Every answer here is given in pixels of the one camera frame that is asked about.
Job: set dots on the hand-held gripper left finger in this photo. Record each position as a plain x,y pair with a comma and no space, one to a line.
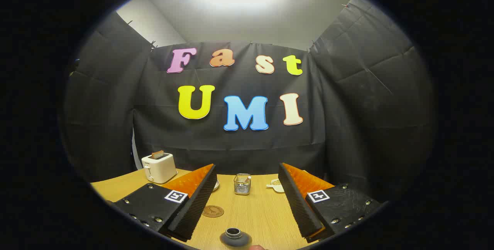
197,203

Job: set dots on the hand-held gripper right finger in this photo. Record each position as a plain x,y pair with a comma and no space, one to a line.
297,203

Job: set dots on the round cork coaster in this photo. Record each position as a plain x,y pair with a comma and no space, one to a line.
212,211

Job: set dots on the grey juice bottle green label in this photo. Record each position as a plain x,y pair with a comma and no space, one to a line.
235,237

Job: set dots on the round white plate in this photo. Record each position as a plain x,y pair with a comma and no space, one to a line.
216,185

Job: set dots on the white divided dish with beans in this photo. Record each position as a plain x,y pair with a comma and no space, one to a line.
276,185

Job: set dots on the wooden table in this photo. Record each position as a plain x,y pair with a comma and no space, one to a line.
262,219

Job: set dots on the white toaster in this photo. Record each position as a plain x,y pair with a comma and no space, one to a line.
160,169

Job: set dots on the toast slice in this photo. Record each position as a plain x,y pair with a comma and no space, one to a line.
157,154

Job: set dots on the black backdrop cloth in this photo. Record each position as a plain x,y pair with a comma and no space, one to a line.
239,146

